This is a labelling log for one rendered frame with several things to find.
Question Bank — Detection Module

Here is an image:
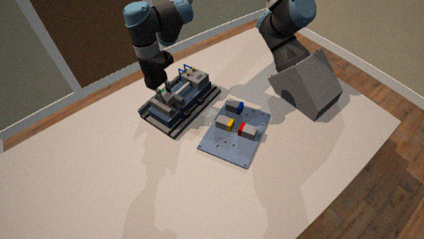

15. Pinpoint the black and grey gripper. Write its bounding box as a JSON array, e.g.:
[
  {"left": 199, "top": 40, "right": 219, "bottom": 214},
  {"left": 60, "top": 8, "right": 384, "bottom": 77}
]
[{"left": 134, "top": 39, "right": 173, "bottom": 103}]

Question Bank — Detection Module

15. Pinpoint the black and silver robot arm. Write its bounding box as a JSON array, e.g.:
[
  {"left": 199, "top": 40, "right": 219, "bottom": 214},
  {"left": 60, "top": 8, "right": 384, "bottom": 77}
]
[{"left": 123, "top": 0, "right": 316, "bottom": 72}]

